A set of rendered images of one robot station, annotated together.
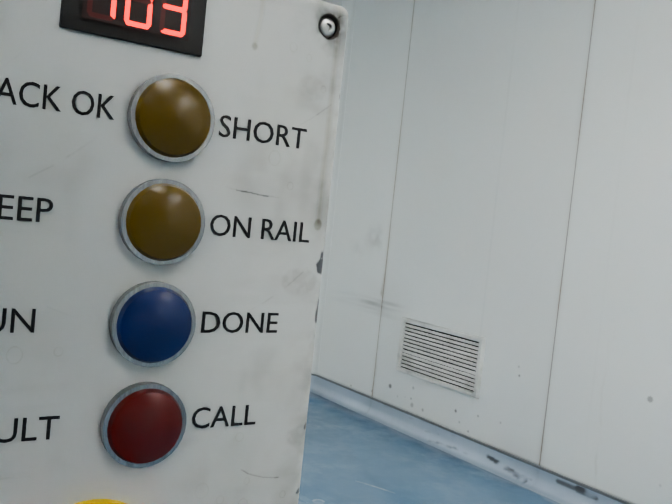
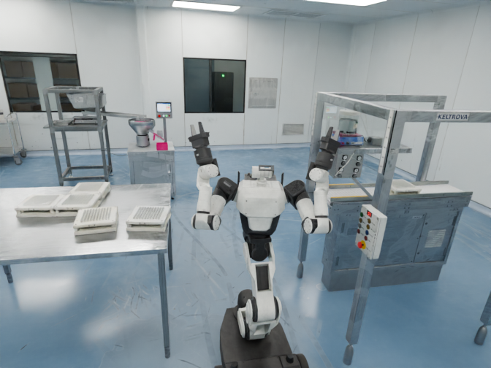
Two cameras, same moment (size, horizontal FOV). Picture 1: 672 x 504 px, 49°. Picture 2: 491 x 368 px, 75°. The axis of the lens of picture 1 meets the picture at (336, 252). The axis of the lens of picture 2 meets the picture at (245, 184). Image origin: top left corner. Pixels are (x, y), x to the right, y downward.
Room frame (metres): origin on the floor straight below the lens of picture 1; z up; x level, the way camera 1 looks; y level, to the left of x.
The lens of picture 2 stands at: (0.17, -1.66, 1.94)
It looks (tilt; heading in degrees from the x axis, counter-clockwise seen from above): 21 degrees down; 111
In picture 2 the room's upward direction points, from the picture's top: 2 degrees clockwise
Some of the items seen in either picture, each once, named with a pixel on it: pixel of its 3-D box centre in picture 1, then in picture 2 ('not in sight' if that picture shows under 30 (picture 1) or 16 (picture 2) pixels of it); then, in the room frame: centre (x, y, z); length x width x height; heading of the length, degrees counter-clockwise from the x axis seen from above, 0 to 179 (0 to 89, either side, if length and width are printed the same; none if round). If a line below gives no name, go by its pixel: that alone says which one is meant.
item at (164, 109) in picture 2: not in sight; (164, 123); (-2.64, 2.30, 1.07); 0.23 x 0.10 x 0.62; 37
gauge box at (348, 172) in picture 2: not in sight; (345, 163); (0.05, 0.81, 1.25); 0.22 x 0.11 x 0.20; 32
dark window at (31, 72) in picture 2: not in sight; (43, 83); (-5.83, 2.92, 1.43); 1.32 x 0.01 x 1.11; 37
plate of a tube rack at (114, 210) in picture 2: not in sight; (96, 216); (-1.40, -0.25, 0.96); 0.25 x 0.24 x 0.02; 129
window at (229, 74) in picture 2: not in sight; (215, 86); (-3.14, 4.95, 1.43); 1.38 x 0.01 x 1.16; 37
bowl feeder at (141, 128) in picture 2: not in sight; (147, 132); (-2.79, 2.08, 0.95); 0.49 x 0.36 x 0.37; 37
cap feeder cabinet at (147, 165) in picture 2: not in sight; (153, 171); (-2.72, 2.06, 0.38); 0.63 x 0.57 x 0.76; 37
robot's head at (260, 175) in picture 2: not in sight; (261, 174); (-0.35, -0.04, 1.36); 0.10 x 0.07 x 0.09; 21
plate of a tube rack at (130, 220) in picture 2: not in sight; (149, 215); (-1.11, -0.08, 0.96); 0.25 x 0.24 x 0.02; 114
